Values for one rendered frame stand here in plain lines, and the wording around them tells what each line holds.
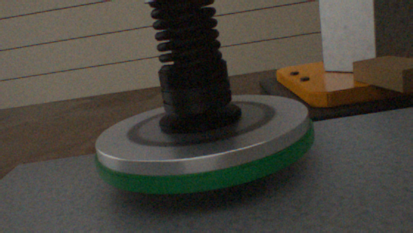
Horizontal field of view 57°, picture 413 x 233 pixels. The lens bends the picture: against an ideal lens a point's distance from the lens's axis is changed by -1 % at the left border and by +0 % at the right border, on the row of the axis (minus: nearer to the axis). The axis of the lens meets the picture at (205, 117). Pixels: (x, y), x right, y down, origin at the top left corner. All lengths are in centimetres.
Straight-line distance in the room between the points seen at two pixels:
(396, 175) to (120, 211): 25
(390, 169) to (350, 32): 82
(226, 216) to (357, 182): 12
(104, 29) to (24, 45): 140
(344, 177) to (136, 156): 19
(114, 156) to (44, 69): 677
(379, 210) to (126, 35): 633
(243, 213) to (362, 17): 89
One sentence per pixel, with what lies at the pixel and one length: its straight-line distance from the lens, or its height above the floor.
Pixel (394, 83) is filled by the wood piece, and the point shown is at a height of 80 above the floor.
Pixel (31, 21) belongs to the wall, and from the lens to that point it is 710.
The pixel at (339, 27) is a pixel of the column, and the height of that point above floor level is 91.
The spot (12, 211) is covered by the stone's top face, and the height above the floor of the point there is 84.
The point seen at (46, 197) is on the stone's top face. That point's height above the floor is 84.
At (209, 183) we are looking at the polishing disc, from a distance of 29.
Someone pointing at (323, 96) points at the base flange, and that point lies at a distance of 99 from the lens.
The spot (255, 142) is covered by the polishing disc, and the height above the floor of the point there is 90.
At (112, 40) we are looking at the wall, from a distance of 662.
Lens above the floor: 100
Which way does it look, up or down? 14 degrees down
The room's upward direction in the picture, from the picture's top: 9 degrees counter-clockwise
